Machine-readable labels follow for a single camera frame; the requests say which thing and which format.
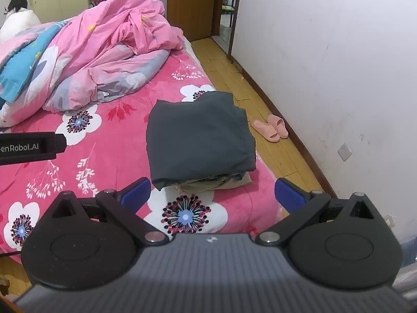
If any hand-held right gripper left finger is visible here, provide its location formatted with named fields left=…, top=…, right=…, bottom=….
left=42, top=178, right=168, bottom=245

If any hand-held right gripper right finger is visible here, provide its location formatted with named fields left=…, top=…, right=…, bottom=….
left=256, top=178, right=382, bottom=246

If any dark grey garment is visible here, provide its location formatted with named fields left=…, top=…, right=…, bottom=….
left=145, top=91, right=257, bottom=191

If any pink floral bed sheet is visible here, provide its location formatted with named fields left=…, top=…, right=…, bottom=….
left=0, top=37, right=287, bottom=264

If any khaki garment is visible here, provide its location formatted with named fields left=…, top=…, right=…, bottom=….
left=176, top=171, right=253, bottom=194

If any pink slipper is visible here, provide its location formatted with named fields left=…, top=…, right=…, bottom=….
left=251, top=119, right=281, bottom=143
left=267, top=115, right=289, bottom=138

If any pink printed quilt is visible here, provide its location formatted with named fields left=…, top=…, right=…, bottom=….
left=0, top=0, right=185, bottom=128

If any brown wooden door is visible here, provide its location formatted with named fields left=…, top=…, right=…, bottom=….
left=167, top=0, right=218, bottom=42

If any chair with yellow cushion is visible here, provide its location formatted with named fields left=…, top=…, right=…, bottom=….
left=222, top=4, right=236, bottom=27

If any white wall socket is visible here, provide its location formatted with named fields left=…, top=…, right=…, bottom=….
left=337, top=143, right=353, bottom=162

